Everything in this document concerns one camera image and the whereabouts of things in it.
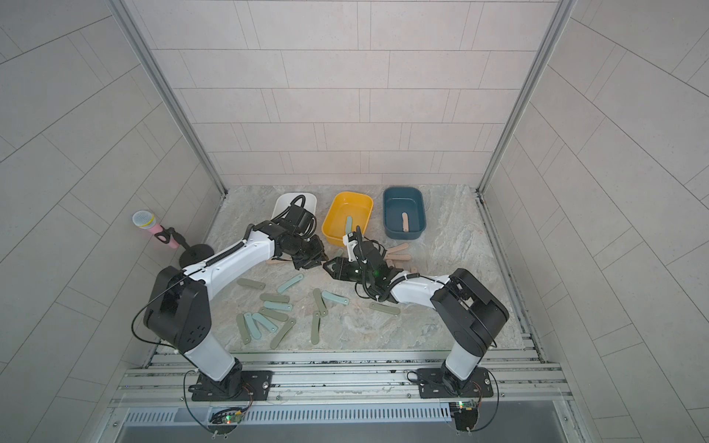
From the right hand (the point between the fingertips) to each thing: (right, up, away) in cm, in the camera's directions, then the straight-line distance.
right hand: (327, 268), depth 83 cm
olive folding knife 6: (-3, -17, -3) cm, 18 cm away
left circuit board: (-21, -31, -18) cm, 42 cm away
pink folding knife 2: (+23, +4, +15) cm, 28 cm away
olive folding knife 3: (+18, -13, +1) cm, 22 cm away
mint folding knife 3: (-16, -12, +2) cm, 20 cm away
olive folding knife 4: (-16, -14, -1) cm, 21 cm away
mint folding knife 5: (-18, -16, -2) cm, 24 cm away
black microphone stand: (-48, +3, +10) cm, 49 cm away
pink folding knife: (+27, +14, +22) cm, 37 cm away
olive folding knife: (-18, -10, +3) cm, 21 cm away
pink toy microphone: (-50, +15, -7) cm, 52 cm away
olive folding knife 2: (-3, -12, +3) cm, 12 cm away
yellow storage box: (+4, +20, +25) cm, 33 cm away
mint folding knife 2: (-13, -6, +6) cm, 16 cm away
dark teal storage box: (+25, +22, +25) cm, 42 cm away
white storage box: (-20, +22, +24) cm, 39 cm away
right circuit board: (+37, -33, -15) cm, 52 cm away
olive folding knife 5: (-14, -20, -5) cm, 25 cm away
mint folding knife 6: (-22, -16, -3) cm, 28 cm away
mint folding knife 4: (+4, -11, +3) cm, 12 cm away
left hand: (+2, +4, +2) cm, 5 cm away
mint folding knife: (+5, +13, +21) cm, 25 cm away
